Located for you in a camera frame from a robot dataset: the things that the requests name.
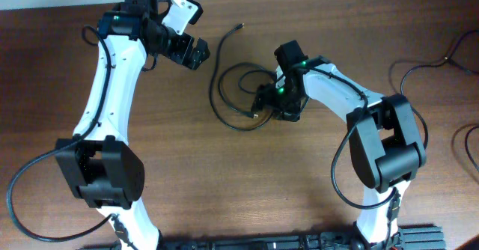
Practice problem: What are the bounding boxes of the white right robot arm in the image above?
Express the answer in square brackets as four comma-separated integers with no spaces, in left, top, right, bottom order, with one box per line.
[251,40,427,249]

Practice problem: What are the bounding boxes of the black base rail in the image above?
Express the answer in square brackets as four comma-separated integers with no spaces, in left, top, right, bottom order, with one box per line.
[78,225,446,250]

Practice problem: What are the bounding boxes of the black USB cables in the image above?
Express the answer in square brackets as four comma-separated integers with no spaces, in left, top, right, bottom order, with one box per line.
[207,22,278,132]

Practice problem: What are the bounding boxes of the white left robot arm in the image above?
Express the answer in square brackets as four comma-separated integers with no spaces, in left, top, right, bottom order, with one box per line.
[55,0,210,249]

